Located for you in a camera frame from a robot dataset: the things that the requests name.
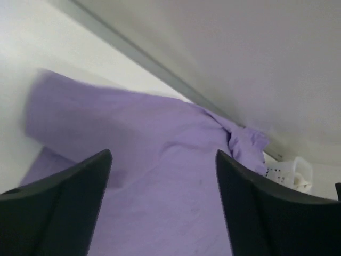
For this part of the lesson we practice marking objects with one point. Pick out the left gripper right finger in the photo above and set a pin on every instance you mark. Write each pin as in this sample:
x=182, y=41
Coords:
x=265, y=218

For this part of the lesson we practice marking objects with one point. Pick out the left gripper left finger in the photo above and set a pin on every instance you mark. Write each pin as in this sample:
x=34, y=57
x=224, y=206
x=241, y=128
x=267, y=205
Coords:
x=55, y=215

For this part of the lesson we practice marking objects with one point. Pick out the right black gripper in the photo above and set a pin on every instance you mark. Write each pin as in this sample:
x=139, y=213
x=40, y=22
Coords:
x=338, y=190

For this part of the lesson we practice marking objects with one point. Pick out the purple t-shirt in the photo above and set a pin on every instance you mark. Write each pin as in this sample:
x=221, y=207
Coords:
x=162, y=196

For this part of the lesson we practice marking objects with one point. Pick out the cream white t-shirt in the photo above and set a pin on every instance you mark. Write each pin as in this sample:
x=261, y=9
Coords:
x=301, y=185

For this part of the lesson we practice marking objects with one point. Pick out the white plastic basket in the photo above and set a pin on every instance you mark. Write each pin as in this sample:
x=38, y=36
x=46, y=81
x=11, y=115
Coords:
x=283, y=172

